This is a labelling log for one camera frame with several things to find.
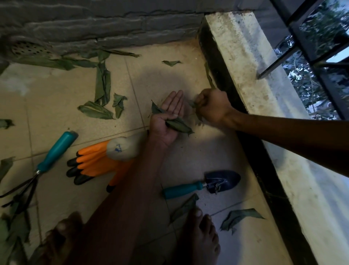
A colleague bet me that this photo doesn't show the wide teal handled trowel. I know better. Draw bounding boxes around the wide teal handled trowel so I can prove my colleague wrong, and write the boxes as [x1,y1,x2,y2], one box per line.
[163,170,241,200]

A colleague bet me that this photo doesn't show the person's right hand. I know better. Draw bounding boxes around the person's right hand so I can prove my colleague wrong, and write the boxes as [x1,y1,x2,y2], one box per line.
[194,88,236,128]

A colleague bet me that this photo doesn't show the green trees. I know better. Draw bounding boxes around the green trees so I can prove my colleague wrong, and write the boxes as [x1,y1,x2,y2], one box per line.
[274,0,349,120]

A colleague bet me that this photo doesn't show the person's right forearm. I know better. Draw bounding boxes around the person's right forearm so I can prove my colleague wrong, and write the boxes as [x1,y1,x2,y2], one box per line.
[225,109,349,170]

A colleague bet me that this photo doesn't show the person's left hand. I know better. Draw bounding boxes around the person's left hand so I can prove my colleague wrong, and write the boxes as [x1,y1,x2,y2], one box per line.
[148,90,186,149]

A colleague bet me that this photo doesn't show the person's left forearm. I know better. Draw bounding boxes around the person's left forearm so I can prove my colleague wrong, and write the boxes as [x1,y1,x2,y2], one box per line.
[64,136,167,265]

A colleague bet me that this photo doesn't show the teal handled hand rake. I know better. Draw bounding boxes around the teal handled hand rake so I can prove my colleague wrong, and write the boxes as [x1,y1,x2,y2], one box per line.
[0,131,79,216]

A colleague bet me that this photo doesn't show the orange black work glove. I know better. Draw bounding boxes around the orange black work glove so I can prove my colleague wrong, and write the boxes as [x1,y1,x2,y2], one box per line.
[66,132,149,193]

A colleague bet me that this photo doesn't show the black metal railing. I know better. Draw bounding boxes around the black metal railing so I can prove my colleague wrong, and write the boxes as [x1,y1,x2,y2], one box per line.
[257,0,349,120]

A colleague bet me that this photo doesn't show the person's left foot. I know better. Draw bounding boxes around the person's left foot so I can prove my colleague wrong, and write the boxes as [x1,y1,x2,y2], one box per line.
[27,211,87,265]

